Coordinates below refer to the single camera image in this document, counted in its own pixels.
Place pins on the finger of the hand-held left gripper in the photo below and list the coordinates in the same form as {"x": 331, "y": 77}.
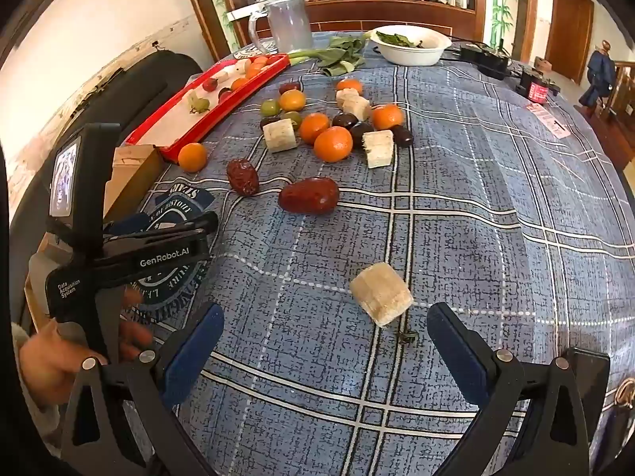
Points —
{"x": 163, "y": 244}
{"x": 193, "y": 222}

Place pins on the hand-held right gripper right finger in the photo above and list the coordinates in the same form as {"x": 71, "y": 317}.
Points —
{"x": 456, "y": 352}

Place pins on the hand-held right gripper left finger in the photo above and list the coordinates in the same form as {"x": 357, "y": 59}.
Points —
{"x": 194, "y": 354}

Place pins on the small orange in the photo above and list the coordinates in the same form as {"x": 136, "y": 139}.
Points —
{"x": 259, "y": 61}
{"x": 333, "y": 144}
{"x": 350, "y": 84}
{"x": 312, "y": 125}
{"x": 387, "y": 116}
{"x": 253, "y": 73}
{"x": 192, "y": 157}
{"x": 292, "y": 100}
{"x": 240, "y": 83}

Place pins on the small wrinkled red jujube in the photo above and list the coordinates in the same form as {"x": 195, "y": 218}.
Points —
{"x": 243, "y": 177}

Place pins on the cardboard box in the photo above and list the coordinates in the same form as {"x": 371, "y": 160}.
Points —
{"x": 131, "y": 178}

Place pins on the large red jujube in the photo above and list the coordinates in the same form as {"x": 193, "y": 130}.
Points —
{"x": 308, "y": 195}

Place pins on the person's left forearm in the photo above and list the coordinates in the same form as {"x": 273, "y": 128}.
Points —
{"x": 37, "y": 424}

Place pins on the person's left hand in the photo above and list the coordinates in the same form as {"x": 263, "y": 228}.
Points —
{"x": 47, "y": 362}

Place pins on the small green stem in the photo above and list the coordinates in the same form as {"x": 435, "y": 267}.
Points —
{"x": 407, "y": 337}

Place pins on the red tray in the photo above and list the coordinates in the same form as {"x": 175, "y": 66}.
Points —
{"x": 168, "y": 124}

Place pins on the green cherry tomato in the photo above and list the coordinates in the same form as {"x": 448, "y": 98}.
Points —
{"x": 293, "y": 117}
{"x": 200, "y": 105}
{"x": 269, "y": 107}

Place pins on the blue plaid tablecloth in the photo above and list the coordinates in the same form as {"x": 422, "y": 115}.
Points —
{"x": 446, "y": 233}

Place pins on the dark purple cherry tomato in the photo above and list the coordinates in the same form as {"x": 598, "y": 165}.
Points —
{"x": 403, "y": 136}
{"x": 225, "y": 94}
{"x": 359, "y": 131}
{"x": 345, "y": 120}
{"x": 267, "y": 122}

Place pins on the dark red cherry tomato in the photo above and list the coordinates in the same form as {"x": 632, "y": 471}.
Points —
{"x": 290, "y": 88}

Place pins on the green onion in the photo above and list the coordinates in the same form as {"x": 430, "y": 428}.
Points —
{"x": 307, "y": 55}

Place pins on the clear plastic pitcher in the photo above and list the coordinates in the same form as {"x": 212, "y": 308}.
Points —
{"x": 290, "y": 27}

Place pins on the leafy green vegetable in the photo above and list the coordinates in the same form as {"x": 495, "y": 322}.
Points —
{"x": 347, "y": 54}

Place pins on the pink paper strip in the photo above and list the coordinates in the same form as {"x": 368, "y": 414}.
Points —
{"x": 548, "y": 120}

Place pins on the green leaf scraps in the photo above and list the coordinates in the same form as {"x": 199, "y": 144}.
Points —
{"x": 394, "y": 38}

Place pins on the white bowl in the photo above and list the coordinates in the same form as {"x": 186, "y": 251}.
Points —
{"x": 411, "y": 55}

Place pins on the black device red display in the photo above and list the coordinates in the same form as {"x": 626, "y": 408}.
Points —
{"x": 536, "y": 87}

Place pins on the wooden sideboard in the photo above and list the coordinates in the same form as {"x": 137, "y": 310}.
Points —
{"x": 397, "y": 15}

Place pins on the black power adapter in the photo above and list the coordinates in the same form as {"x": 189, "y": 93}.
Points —
{"x": 483, "y": 57}

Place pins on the wooden door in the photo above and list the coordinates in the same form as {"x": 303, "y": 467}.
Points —
{"x": 568, "y": 29}

